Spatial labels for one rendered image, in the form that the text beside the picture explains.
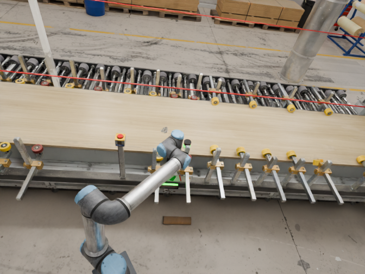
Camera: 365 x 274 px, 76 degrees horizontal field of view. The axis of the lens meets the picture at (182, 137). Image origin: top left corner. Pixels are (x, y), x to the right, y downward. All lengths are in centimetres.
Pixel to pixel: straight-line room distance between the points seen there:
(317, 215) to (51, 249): 300
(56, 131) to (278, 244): 255
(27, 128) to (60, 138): 32
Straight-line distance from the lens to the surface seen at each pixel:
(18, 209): 309
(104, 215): 120
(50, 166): 248
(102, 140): 220
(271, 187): 244
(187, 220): 270
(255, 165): 249
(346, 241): 353
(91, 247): 165
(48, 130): 239
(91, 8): 707
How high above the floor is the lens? 251
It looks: 46 degrees down
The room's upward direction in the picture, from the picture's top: 11 degrees clockwise
